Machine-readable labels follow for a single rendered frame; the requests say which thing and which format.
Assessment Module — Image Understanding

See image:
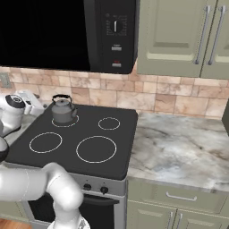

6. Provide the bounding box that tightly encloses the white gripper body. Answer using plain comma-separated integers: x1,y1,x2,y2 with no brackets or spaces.
19,89,46,117

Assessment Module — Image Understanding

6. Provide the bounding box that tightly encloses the grey stove front panel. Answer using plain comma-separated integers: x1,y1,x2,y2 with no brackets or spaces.
5,161,128,229

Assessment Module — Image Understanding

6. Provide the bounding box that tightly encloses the black hob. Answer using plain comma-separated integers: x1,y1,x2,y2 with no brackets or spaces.
4,104,139,182

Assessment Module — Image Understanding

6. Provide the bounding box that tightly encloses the black microwave oven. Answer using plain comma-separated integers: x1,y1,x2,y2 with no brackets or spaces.
0,0,140,75

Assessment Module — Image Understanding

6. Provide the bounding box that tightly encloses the black oven door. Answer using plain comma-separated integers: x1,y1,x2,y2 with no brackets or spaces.
28,192,121,229

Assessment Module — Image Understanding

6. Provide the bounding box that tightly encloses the olive green drawer front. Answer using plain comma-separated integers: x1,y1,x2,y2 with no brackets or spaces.
127,178,229,215

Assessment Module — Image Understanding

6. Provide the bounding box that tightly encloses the olive green base cupboard door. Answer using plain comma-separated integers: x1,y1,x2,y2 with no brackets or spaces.
174,208,229,229
126,200,177,229

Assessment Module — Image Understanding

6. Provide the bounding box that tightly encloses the dark appliance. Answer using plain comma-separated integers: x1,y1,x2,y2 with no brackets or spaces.
221,98,229,137

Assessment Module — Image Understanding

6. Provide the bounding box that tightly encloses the grey kettle with black handle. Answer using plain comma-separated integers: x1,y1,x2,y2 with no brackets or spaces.
50,94,79,124

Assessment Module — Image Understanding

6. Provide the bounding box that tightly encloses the grey wall socket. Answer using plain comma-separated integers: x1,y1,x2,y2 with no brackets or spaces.
0,72,13,89

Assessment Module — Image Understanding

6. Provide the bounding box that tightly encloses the silver drawer handle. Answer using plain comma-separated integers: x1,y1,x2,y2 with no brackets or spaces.
165,191,198,202

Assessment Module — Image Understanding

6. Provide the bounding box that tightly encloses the silver base cupboard handle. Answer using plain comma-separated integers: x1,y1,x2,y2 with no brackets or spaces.
175,212,184,229
165,211,174,229

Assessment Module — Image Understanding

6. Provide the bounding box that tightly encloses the silver cupboard door handle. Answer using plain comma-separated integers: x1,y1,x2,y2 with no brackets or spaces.
193,4,212,65
207,4,228,66

